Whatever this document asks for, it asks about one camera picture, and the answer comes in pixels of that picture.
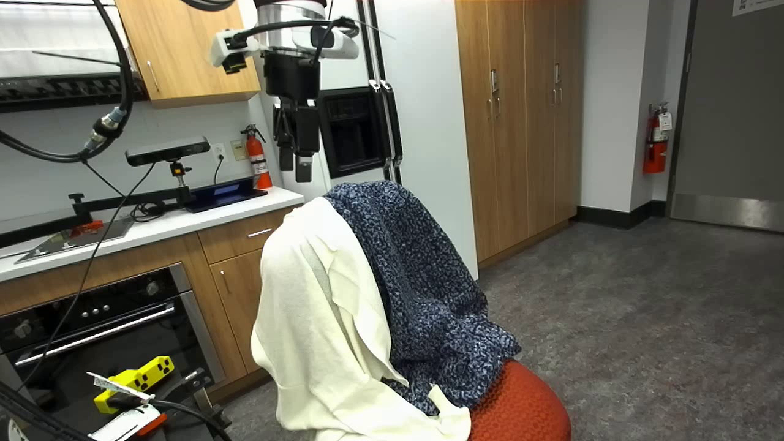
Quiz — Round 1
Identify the thick black cable hose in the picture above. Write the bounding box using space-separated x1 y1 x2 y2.
0 0 138 167

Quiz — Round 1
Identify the blue black tray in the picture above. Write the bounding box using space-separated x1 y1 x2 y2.
185 180 258 213

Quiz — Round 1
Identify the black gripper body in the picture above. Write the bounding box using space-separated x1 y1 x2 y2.
262 53 322 159

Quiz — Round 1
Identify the black built-in oven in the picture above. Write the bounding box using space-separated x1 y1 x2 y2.
0 266 223 435

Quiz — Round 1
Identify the wooden base cabinet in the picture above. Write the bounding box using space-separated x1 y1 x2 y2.
0 206 296 388

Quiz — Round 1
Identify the dark blue knitted cloth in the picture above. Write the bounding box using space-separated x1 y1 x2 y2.
326 181 520 416

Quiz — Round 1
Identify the black rail on counter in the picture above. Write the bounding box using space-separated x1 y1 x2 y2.
0 189 191 247

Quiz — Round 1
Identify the tall wooden cabinet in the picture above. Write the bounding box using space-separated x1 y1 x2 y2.
455 0 585 268

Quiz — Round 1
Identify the red wall fire extinguisher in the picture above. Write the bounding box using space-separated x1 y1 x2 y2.
641 103 670 178

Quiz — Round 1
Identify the yellow black handheld tool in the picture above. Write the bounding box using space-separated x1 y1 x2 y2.
90 356 175 416

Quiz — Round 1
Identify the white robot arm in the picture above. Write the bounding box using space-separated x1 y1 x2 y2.
254 0 322 181

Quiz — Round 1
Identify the upper wooden wall cabinet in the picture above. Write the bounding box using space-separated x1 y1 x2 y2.
118 0 260 105

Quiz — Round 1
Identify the black wall-mounted screen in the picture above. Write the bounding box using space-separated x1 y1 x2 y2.
319 81 401 180

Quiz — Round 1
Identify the red fire extinguisher on counter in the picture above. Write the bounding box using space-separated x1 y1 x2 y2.
243 126 271 195

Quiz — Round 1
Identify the black camera bar on stand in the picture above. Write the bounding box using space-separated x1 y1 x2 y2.
125 140 211 187

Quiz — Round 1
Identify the cream white cloth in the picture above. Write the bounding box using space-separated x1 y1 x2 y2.
249 200 469 441

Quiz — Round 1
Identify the grey door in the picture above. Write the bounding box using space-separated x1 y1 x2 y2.
669 0 784 233

